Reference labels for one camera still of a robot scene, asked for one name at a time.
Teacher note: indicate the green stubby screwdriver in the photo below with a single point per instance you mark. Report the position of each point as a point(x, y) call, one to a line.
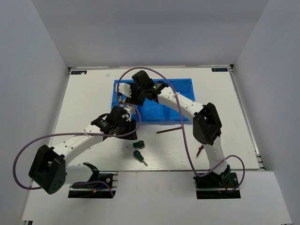
point(139, 157)
point(137, 145)

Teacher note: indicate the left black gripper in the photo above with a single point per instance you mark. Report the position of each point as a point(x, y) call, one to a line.
point(133, 127)

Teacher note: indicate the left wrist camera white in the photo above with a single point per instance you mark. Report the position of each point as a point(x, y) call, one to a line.
point(127, 108)

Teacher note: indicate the left corner label sticker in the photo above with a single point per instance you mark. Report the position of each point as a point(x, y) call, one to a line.
point(78, 72)

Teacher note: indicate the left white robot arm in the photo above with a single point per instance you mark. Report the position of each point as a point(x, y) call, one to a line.
point(51, 168)

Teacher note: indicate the right bent hex key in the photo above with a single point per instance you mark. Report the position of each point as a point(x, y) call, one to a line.
point(199, 150)

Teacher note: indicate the blue three-compartment bin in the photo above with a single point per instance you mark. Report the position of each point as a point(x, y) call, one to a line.
point(153, 112)

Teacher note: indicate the long dark hex key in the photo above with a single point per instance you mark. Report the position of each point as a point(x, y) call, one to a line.
point(168, 130)

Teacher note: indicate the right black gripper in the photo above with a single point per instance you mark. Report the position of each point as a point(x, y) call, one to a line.
point(133, 100)

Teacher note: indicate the corner label sticker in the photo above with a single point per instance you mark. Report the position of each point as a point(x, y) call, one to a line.
point(219, 69)
point(78, 72)

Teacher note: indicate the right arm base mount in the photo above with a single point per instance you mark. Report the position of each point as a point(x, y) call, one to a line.
point(227, 190)

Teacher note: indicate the right corner label sticker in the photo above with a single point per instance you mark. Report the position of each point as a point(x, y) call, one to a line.
point(219, 69)

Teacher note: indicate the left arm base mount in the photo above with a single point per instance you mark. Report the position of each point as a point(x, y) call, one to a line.
point(105, 189)

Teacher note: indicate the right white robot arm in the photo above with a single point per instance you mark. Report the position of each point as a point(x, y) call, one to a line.
point(205, 120)

